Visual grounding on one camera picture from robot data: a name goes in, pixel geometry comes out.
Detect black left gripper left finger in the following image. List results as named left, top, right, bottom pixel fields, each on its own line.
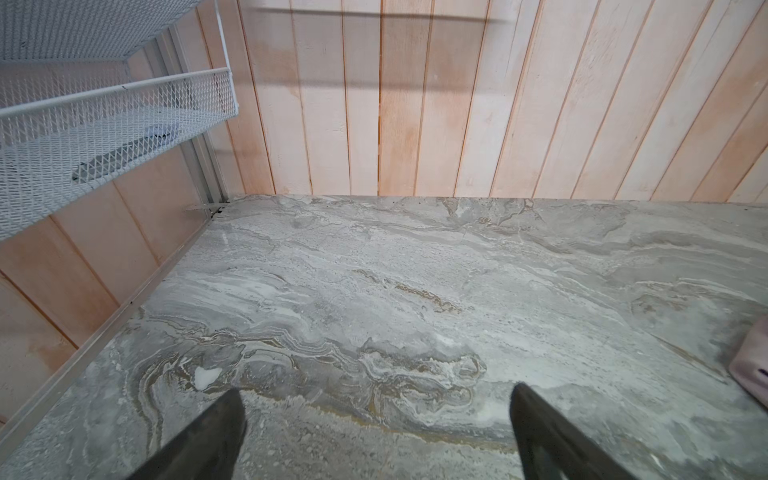
left=130, top=389, right=247, bottom=479

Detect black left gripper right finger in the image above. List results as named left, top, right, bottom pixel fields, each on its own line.
left=509, top=382, right=634, bottom=479

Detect pink cloth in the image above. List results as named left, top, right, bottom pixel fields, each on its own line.
left=728, top=318, right=768, bottom=407

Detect dark flat item in shelf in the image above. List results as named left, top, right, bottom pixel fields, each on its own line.
left=71, top=124, right=180, bottom=183

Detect white wire mesh shelf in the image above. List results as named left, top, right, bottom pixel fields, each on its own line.
left=1, top=1, right=238, bottom=238

